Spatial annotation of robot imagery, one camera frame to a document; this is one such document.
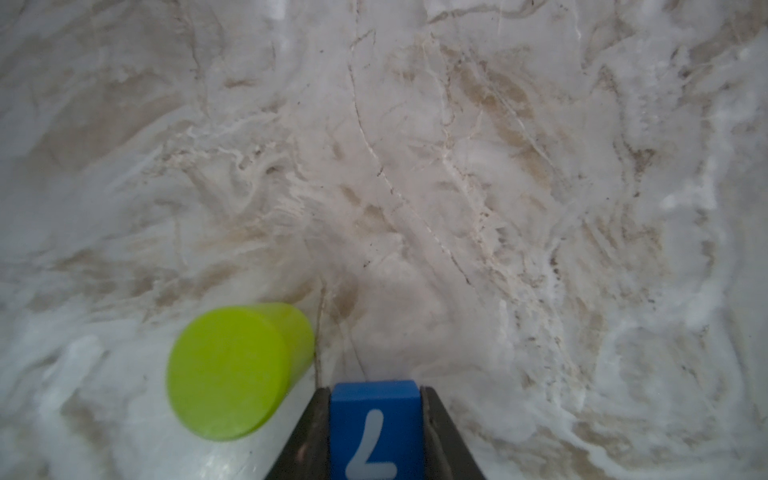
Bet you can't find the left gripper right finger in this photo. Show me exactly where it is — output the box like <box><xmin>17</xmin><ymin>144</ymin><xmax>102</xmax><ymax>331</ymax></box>
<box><xmin>420</xmin><ymin>386</ymin><xmax>486</xmax><ymax>480</ymax></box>

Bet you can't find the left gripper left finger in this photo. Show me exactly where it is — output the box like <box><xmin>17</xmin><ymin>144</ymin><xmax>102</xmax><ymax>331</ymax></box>
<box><xmin>265</xmin><ymin>387</ymin><xmax>331</xmax><ymax>480</ymax></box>

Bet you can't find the blue number seven cube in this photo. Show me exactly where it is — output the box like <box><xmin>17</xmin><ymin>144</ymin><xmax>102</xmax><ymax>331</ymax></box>
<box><xmin>330</xmin><ymin>380</ymin><xmax>425</xmax><ymax>480</ymax></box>

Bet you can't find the green cylinder block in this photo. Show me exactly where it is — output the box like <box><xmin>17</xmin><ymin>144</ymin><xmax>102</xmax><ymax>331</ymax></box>
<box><xmin>166</xmin><ymin>303</ymin><xmax>315</xmax><ymax>441</ymax></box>

